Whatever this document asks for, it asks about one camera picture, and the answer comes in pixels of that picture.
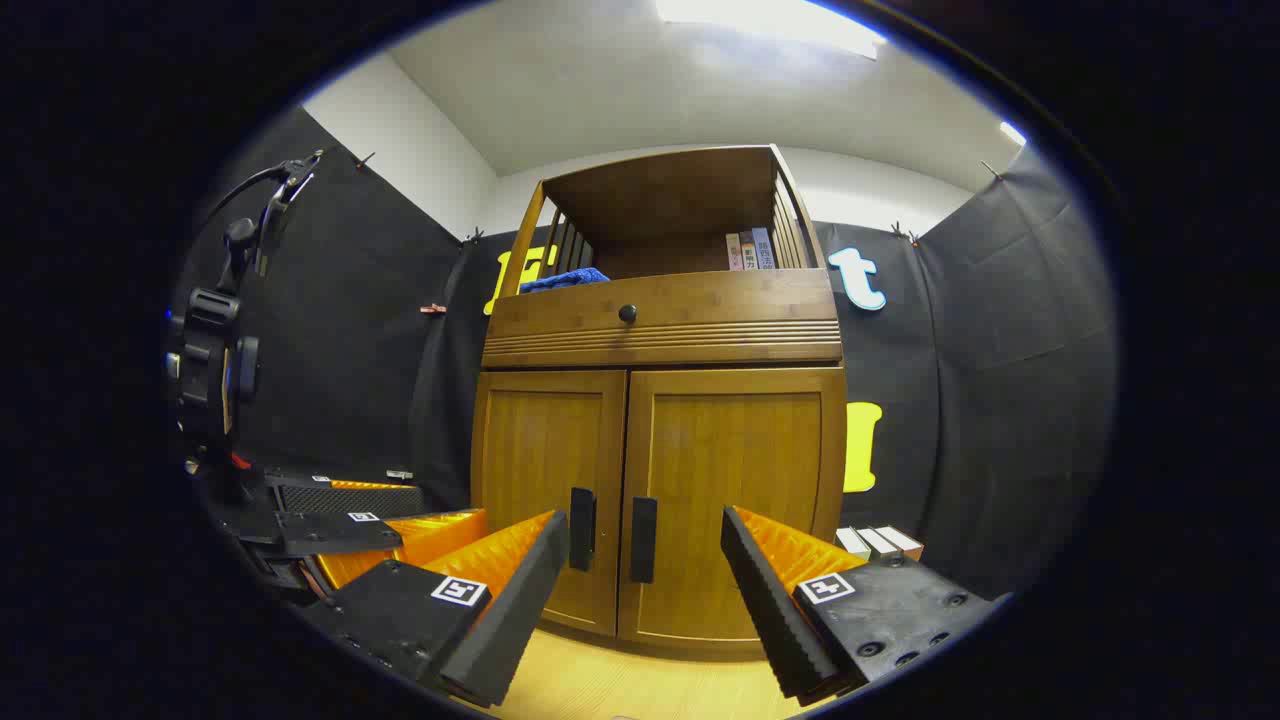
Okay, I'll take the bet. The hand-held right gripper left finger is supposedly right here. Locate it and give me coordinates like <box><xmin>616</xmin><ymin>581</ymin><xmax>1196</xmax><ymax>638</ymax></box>
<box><xmin>298</xmin><ymin>508</ymin><xmax>571</xmax><ymax>709</ymax></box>

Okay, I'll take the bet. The ceiling light panel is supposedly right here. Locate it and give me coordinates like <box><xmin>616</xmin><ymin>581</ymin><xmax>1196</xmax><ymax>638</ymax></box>
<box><xmin>655</xmin><ymin>0</ymin><xmax>889</xmax><ymax>59</ymax></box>

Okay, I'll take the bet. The blue cloth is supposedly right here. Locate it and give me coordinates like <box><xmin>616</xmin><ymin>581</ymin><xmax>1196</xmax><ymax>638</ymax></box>
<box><xmin>518</xmin><ymin>267</ymin><xmax>611</xmax><ymax>295</ymax></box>

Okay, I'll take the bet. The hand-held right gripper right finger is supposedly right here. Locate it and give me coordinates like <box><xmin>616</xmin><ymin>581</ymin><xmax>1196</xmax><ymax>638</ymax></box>
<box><xmin>720</xmin><ymin>505</ymin><xmax>1001</xmax><ymax>706</ymax></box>

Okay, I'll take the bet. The wooden shoe cabinet door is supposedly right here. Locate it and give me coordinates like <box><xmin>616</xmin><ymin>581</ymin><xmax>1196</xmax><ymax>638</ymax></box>
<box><xmin>618</xmin><ymin>366</ymin><xmax>849</xmax><ymax>661</ymax></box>
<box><xmin>472</xmin><ymin>370</ymin><xmax>629</xmax><ymax>636</ymax></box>

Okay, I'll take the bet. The wooden double-door shoe cabinet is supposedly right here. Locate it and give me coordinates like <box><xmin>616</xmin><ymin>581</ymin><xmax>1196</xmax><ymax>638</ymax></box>
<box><xmin>468</xmin><ymin>143</ymin><xmax>849</xmax><ymax>661</ymax></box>

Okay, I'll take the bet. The wooden drawer with black knob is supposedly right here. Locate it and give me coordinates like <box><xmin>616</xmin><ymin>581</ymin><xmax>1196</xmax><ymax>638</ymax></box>
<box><xmin>482</xmin><ymin>268</ymin><xmax>844</xmax><ymax>369</ymax></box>

